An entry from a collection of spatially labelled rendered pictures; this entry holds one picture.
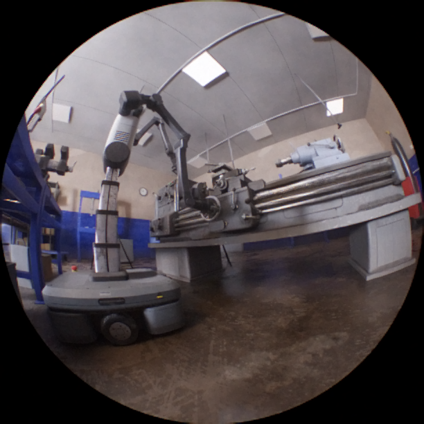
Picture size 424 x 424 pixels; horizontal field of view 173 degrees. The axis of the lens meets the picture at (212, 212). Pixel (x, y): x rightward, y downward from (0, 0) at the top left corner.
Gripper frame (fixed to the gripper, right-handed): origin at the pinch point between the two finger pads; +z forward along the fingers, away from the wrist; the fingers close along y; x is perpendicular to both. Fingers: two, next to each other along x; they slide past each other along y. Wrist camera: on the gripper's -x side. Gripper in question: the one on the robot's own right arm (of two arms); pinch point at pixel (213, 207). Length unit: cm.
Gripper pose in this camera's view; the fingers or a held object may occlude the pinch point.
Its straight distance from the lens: 99.3
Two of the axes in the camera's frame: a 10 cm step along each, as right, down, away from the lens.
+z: 6.4, 1.1, 7.6
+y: -1.1, 9.9, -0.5
